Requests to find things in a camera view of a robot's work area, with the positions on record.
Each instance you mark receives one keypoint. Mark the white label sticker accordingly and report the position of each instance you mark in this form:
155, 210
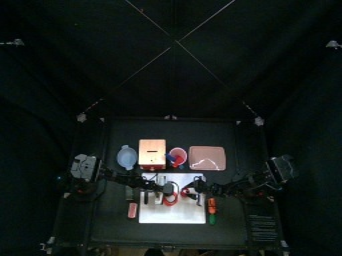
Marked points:
261, 227

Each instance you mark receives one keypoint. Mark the red dough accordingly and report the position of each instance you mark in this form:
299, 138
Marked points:
169, 201

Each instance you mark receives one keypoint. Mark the wooden drawer with red knob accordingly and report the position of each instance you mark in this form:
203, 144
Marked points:
152, 166

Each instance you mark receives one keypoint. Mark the pink square tray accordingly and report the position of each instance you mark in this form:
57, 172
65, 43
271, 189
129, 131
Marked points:
207, 158

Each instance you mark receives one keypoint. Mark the silver frame clamp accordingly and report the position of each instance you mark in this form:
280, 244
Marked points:
81, 117
169, 117
331, 44
45, 245
16, 42
257, 121

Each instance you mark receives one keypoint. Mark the white cutting board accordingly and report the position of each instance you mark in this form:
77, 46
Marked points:
177, 213

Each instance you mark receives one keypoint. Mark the blue toy utensil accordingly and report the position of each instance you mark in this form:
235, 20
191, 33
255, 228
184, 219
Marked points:
171, 156

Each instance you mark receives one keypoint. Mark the pink cup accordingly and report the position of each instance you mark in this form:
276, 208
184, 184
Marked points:
177, 154

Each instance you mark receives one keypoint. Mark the red toy utensil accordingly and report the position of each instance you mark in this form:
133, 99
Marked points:
177, 161

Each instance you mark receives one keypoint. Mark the pale blue bowl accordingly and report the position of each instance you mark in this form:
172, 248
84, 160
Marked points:
126, 157

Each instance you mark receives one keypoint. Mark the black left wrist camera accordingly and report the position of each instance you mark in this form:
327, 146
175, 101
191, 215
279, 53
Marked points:
168, 188

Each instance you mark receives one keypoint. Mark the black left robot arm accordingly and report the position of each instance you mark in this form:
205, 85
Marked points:
116, 177

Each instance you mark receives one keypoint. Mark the wooden drawer box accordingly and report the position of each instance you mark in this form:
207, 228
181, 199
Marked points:
151, 151

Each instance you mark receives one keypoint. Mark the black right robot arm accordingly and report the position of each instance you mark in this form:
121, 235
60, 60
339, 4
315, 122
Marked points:
241, 186

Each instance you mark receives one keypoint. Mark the orange and green toy carrot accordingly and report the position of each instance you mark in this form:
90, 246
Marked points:
211, 209

